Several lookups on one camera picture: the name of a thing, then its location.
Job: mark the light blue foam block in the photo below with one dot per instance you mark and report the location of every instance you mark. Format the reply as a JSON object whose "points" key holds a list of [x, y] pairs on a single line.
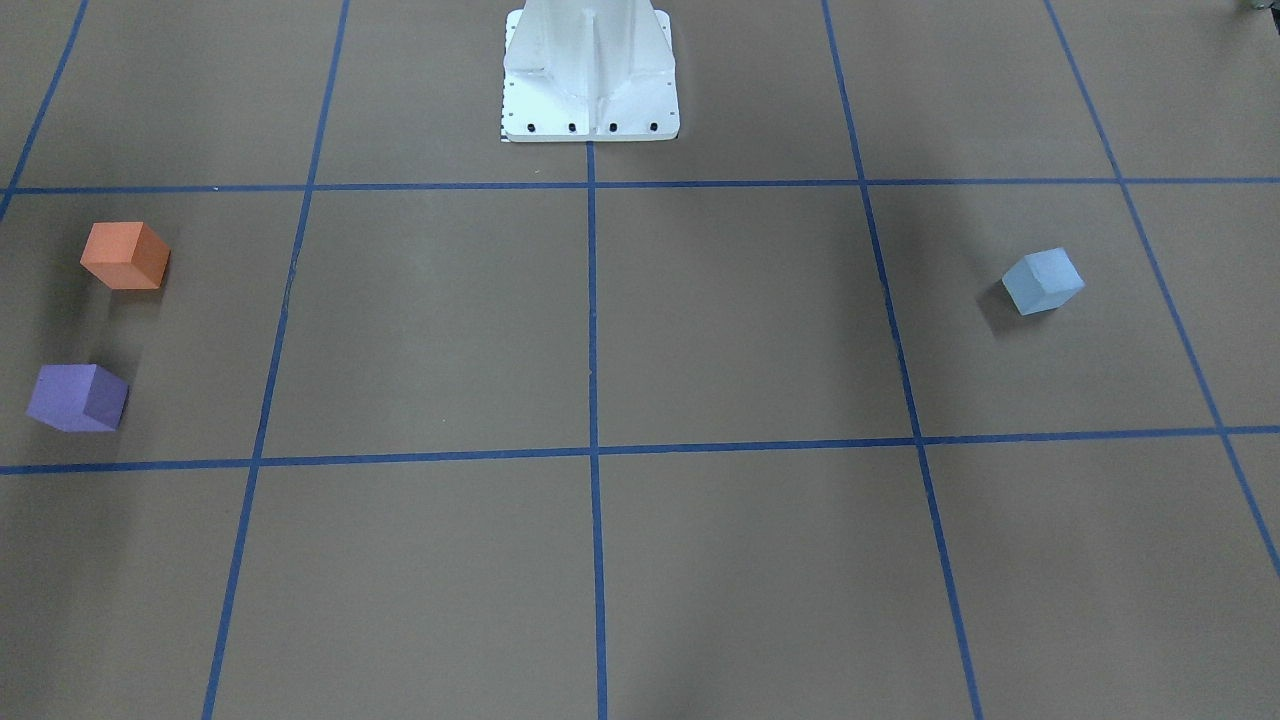
{"points": [[1042, 281]]}

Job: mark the orange foam block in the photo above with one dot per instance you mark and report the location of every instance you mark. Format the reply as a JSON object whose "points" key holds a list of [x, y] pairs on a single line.
{"points": [[126, 256]]}

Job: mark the purple foam block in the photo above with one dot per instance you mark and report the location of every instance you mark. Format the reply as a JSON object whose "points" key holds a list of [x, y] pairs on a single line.
{"points": [[78, 398]]}

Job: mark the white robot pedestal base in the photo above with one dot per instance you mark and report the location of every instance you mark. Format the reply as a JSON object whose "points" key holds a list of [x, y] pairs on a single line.
{"points": [[589, 71]]}

